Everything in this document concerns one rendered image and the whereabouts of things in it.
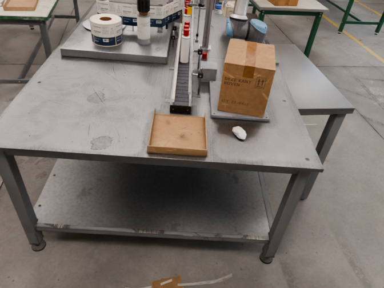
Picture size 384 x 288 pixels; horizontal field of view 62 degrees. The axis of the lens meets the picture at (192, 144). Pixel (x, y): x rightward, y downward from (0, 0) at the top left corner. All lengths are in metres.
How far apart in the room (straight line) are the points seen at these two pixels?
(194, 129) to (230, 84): 0.28
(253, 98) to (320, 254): 1.15
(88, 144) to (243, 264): 1.18
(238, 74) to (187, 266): 1.15
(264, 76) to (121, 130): 0.72
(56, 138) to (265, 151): 0.94
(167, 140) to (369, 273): 1.52
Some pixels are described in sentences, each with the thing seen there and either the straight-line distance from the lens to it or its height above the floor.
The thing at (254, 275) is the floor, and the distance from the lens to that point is 2.08.
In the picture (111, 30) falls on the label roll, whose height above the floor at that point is 0.99.
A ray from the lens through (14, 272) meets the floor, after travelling 2.17.
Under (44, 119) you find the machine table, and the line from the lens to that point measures 1.69.
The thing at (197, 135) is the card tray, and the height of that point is 0.83.
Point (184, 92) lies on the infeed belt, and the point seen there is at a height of 0.88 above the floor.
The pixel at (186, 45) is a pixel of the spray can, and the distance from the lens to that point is 2.00.
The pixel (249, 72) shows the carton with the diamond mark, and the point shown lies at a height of 1.09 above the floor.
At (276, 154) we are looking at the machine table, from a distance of 1.52.
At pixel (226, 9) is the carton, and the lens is 2.70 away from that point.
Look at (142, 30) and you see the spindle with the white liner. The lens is 2.25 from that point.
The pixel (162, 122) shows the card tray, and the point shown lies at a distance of 1.59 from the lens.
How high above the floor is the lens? 1.77
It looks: 40 degrees down
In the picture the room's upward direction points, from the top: 6 degrees clockwise
